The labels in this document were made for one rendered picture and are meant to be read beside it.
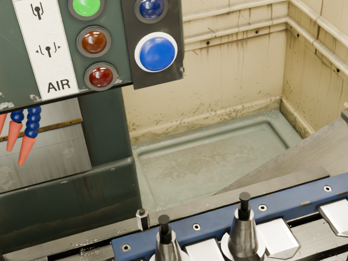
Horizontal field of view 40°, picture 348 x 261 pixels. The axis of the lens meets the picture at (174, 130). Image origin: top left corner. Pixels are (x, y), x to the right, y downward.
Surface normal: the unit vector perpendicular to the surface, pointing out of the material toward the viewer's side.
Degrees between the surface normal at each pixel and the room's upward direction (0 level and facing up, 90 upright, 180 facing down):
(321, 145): 25
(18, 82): 90
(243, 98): 90
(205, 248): 0
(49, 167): 91
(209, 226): 0
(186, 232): 0
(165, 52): 89
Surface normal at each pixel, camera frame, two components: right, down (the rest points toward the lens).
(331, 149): -0.46, -0.60
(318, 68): -0.95, 0.24
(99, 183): 0.29, 0.59
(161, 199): -0.07, -0.77
